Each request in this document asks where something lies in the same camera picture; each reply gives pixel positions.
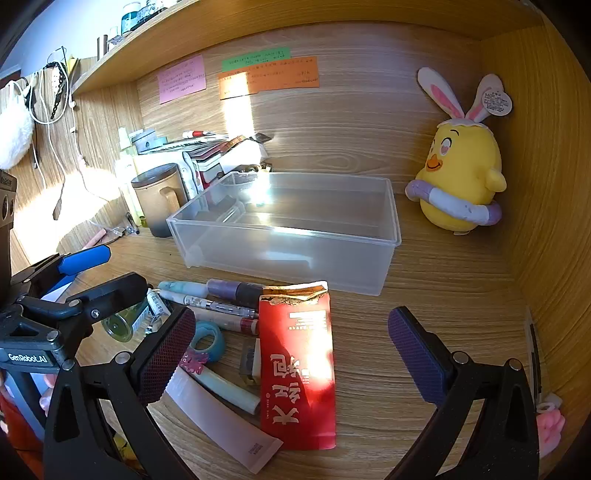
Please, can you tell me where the pink plush item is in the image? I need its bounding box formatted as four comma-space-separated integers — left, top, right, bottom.
536, 392, 566, 457

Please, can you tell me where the purple marker with black cap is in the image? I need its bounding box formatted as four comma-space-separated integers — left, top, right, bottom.
206, 278, 266, 301

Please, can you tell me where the person's left forearm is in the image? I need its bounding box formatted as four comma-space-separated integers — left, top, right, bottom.
0, 397, 47, 476

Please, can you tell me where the small labelled glass bottle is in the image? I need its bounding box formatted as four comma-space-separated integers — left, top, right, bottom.
102, 288, 169, 342

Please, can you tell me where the red paper packet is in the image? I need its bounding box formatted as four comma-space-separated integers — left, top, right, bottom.
259, 281, 337, 452

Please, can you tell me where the grey round tin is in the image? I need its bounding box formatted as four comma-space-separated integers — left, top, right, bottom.
130, 130, 158, 153

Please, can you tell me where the teal glass jar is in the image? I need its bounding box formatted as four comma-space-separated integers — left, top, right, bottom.
121, 2, 143, 35

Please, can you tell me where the light green tube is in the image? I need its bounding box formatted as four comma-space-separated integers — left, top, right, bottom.
185, 355, 262, 415

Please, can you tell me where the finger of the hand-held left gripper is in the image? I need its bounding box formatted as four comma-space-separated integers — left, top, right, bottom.
9, 244, 112, 296
16, 272, 149, 330

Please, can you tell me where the white fluffy bag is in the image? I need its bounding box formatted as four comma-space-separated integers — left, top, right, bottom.
0, 79, 35, 171

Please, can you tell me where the white flat squeeze tube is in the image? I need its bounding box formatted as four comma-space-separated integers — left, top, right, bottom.
164, 367, 283, 474

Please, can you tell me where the white pen with red end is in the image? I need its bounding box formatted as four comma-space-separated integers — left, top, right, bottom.
194, 307, 259, 335

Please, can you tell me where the teal tape roll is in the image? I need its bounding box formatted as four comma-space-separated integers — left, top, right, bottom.
189, 320, 227, 365

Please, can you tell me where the white cable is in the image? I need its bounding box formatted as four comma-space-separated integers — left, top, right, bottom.
28, 60, 116, 201

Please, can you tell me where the white patterned pen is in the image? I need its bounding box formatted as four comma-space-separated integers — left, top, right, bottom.
159, 291, 259, 319

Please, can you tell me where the green sticky note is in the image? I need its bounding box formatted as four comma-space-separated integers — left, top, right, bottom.
222, 46, 291, 73

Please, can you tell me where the small stamp block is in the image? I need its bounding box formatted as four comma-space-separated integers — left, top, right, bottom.
239, 339, 263, 386

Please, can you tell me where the pink sticky note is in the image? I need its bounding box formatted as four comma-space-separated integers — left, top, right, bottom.
158, 54, 206, 106

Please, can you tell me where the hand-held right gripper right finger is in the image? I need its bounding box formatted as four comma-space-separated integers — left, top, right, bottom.
387, 305, 541, 480

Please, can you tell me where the brown mug with lid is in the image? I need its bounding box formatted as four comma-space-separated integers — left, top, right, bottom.
131, 163, 190, 238

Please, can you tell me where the clear plastic storage box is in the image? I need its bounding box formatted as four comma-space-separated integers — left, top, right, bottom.
166, 172, 402, 297

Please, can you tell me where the black hanging strap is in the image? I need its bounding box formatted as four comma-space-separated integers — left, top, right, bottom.
50, 60, 65, 121

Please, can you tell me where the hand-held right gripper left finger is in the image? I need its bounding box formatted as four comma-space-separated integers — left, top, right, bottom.
42, 305, 197, 480

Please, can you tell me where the yellow cloth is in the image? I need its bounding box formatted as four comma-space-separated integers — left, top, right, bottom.
113, 434, 139, 462

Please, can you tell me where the orange sticky note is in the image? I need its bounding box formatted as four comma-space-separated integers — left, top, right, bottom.
218, 56, 320, 101

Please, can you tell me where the light blue white pen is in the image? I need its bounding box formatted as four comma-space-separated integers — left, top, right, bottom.
158, 280, 211, 296

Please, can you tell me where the yellow chick plush toy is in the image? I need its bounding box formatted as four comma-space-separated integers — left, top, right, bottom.
405, 67, 514, 237

